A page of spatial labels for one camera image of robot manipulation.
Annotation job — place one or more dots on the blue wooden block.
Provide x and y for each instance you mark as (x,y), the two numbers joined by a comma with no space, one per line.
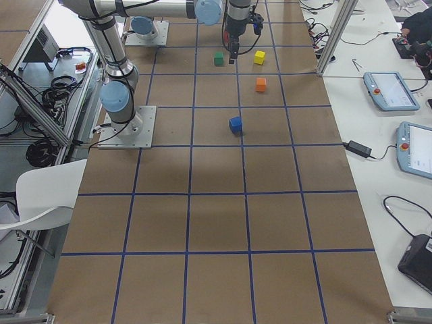
(235,125)

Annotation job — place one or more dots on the metal allen key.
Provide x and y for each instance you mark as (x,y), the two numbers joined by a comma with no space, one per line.
(356,64)

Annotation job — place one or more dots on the black power adapter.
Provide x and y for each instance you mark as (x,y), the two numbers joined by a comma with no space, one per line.
(357,148)

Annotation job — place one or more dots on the orange wooden block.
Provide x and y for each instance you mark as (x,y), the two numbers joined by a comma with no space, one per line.
(260,84)

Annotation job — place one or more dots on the far teach pendant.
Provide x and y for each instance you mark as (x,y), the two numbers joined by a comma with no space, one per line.
(389,91)

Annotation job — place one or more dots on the near teach pendant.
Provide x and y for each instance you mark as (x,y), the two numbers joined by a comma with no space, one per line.
(413,149)

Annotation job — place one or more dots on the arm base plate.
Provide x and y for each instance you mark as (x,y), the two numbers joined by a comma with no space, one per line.
(137,134)
(157,37)

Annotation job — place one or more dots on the teach pendant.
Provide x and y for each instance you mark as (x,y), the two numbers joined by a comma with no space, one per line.
(389,91)
(413,149)

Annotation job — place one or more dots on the yellow wooden block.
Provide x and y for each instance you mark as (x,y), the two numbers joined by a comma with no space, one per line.
(259,57)

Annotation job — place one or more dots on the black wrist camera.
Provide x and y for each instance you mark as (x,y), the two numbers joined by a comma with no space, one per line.
(256,20)

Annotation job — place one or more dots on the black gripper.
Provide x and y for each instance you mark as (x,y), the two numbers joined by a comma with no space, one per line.
(233,34)

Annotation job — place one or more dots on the black laptop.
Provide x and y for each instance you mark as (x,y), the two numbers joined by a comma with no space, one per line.
(416,261)

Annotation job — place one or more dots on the green wooden block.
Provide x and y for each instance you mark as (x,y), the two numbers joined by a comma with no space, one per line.
(218,58)

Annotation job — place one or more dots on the red snack packet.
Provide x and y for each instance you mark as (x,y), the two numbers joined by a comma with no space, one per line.
(80,68)

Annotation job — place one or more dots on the white chair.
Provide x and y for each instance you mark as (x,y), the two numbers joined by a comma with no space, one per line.
(46,198)

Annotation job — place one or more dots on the aluminium frame post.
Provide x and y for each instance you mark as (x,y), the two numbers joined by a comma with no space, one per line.
(340,20)

